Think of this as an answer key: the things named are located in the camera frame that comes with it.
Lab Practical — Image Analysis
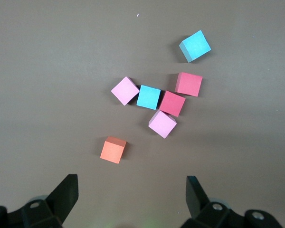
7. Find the pink cube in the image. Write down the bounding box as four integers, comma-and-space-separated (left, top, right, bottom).
111, 76, 140, 106
148, 109, 178, 139

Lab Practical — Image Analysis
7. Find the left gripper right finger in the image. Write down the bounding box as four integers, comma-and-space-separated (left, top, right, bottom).
186, 175, 284, 228

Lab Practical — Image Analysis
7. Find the brown table mat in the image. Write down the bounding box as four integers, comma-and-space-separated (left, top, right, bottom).
0, 0, 285, 228

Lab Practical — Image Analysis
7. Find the light blue cube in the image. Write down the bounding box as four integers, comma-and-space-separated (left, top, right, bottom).
136, 85, 162, 111
179, 30, 211, 63

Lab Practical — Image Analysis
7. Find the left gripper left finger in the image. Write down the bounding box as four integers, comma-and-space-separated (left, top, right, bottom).
0, 174, 79, 228

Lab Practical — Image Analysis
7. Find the red cube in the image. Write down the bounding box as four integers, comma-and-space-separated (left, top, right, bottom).
174, 72, 203, 97
159, 90, 186, 118

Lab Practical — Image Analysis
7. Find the orange cube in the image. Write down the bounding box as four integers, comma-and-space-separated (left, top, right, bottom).
100, 136, 127, 164

